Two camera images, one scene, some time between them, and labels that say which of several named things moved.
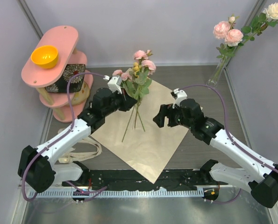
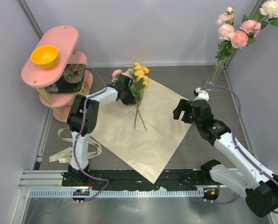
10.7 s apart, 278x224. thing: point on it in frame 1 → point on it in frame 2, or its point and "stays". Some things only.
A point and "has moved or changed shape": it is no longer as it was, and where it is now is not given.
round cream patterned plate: x=79 y=97 stays
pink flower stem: x=224 y=30 has moved or changed shape
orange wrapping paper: x=133 y=136 stays
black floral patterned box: x=76 y=83 stays
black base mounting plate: x=171 y=179 stays
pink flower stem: x=144 y=68 → x=249 y=29
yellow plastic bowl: x=45 y=56 stays
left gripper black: x=127 y=101 → x=131 y=100
